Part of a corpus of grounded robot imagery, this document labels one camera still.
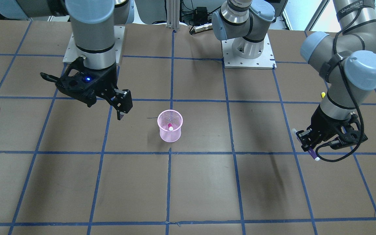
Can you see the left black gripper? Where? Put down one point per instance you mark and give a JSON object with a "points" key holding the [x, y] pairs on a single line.
{"points": [[322, 122]]}

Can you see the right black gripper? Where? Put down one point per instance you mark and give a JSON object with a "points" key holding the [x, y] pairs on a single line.
{"points": [[107, 82]]}

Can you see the purple marker pen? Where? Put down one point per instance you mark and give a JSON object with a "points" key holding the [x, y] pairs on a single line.
{"points": [[313, 155]]}

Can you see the pink marker pen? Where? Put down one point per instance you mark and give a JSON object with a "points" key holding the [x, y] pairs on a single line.
{"points": [[170, 127]]}

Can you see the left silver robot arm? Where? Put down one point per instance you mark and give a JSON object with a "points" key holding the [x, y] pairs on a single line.
{"points": [[346, 61]]}

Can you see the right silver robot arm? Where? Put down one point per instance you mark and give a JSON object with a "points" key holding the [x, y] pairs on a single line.
{"points": [[92, 23]]}

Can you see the pink mesh cup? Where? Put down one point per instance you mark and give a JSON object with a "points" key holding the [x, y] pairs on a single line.
{"points": [[170, 116]]}

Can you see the silver connector block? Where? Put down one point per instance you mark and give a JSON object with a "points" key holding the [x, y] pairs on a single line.
{"points": [[202, 28]]}

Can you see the black power adapter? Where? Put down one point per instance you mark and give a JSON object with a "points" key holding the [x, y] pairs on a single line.
{"points": [[200, 13]]}

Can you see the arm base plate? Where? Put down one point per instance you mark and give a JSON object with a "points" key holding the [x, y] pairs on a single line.
{"points": [[250, 60], [72, 52]]}

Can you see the aluminium frame post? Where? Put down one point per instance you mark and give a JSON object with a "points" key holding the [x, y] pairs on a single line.
{"points": [[172, 14]]}

